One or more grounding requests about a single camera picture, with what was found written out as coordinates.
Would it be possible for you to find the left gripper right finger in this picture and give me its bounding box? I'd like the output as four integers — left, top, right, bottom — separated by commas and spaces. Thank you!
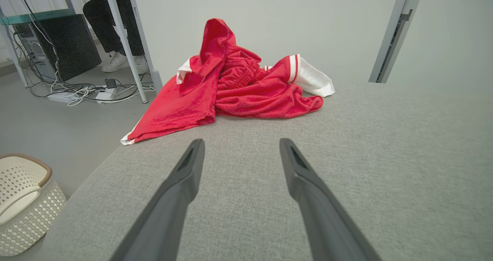
280, 138, 382, 261

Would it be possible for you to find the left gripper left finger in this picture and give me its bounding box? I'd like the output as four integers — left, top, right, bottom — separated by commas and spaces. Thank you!
110, 139, 205, 261

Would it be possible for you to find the red garment with white trim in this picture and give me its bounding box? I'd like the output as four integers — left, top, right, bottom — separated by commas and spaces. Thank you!
120, 18, 335, 146

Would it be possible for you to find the white power adapter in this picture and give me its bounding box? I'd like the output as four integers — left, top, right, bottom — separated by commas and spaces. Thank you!
95, 88, 117, 101

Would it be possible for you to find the white perforated laundry basket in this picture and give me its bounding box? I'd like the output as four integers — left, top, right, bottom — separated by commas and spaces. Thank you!
0, 153, 68, 257

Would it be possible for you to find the white sneaker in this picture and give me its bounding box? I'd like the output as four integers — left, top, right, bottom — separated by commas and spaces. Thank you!
133, 55, 150, 75
101, 52, 129, 73

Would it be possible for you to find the white power strip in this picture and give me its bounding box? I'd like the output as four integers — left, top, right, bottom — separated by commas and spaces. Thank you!
47, 92, 80, 103

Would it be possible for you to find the black computer tower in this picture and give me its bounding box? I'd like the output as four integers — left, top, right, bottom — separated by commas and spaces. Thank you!
13, 13, 102, 83

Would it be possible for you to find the person in black trousers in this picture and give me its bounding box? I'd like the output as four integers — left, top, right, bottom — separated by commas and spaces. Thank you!
83, 0, 145, 57

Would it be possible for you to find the white desk leg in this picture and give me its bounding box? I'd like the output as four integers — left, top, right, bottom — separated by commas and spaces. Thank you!
0, 22, 29, 88

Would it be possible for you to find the teal glass desk top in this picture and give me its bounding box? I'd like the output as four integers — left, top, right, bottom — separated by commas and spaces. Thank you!
0, 8, 75, 25

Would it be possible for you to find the grey partition end post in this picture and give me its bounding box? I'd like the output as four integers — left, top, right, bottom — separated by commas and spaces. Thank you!
125, 0, 163, 95

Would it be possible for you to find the white cable tangle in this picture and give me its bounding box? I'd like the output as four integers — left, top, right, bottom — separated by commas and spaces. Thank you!
67, 84, 155, 107

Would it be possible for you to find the black cable tangle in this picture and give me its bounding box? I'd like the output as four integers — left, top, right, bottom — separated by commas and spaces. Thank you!
29, 80, 154, 104

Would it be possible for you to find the white metal frame leg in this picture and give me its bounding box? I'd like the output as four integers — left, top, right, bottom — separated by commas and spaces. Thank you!
101, 0, 149, 104

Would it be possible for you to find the grey partition joint post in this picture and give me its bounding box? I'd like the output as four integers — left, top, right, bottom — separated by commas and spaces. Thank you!
369, 0, 426, 84

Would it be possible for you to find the blue cable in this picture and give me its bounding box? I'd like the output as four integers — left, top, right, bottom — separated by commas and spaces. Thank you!
16, 0, 37, 26

